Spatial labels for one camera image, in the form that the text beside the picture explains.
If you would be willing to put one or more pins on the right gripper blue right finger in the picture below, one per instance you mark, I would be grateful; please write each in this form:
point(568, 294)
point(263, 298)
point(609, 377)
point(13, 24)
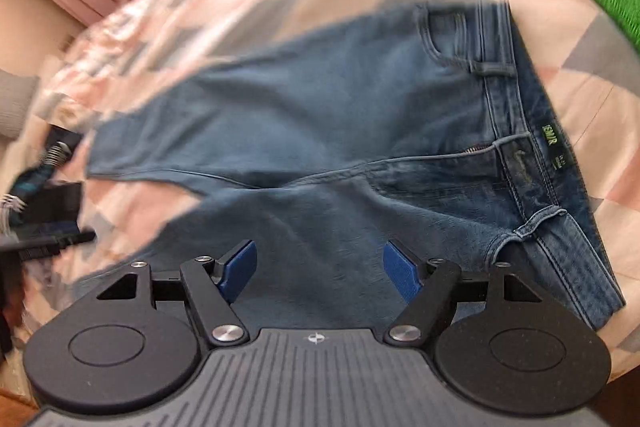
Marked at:
point(405, 269)

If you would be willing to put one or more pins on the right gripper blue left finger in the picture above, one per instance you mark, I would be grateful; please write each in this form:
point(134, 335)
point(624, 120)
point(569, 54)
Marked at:
point(234, 270)

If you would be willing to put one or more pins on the blue denim jeans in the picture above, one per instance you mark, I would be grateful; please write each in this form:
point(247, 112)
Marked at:
point(425, 123)

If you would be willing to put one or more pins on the black folded trousers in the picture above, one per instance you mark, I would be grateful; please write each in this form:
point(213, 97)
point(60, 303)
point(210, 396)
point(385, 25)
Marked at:
point(45, 225)

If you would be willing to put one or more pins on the teal striped dark garment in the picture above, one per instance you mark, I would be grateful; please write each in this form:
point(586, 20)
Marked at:
point(59, 148)

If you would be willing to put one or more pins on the grey sweater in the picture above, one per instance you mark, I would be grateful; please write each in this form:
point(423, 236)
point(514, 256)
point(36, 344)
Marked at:
point(16, 95)

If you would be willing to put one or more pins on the pink grey patterned bedsheet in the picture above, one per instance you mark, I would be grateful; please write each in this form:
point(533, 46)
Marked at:
point(588, 67)

